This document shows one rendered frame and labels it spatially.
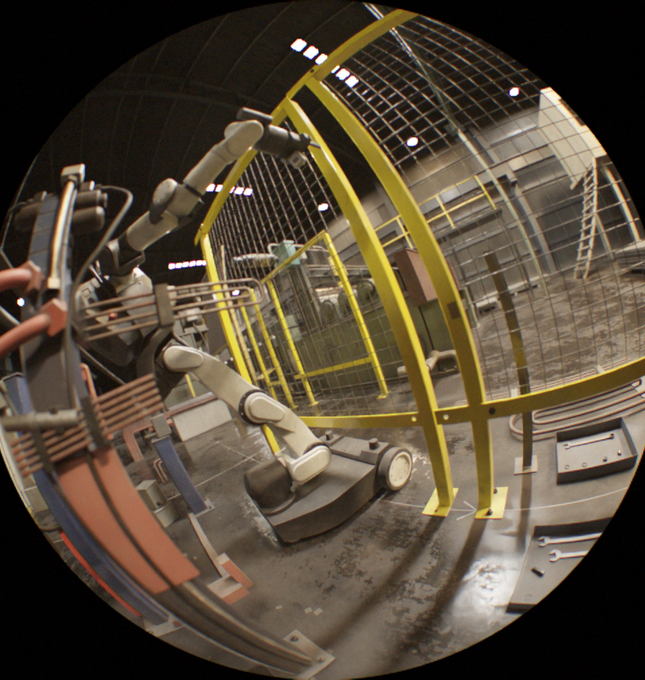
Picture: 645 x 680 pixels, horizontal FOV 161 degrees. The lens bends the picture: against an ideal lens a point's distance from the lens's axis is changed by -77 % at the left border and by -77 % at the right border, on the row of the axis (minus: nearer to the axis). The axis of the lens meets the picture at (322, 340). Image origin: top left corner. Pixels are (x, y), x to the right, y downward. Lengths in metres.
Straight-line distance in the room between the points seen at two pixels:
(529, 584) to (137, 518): 0.83
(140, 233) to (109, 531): 0.67
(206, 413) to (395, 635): 3.88
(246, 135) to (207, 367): 0.72
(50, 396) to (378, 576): 0.88
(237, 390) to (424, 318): 2.06
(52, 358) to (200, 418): 3.82
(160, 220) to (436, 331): 2.34
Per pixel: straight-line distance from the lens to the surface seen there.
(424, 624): 0.77
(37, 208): 0.53
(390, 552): 0.90
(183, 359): 0.83
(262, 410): 0.85
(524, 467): 1.08
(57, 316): 0.33
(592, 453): 1.14
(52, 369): 0.35
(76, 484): 0.34
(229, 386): 0.87
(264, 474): 0.95
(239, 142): 0.65
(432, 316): 2.42
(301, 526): 0.97
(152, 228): 0.70
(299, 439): 0.98
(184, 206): 0.67
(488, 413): 0.68
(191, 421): 4.06
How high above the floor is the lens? 0.74
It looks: level
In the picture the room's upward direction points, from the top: 20 degrees counter-clockwise
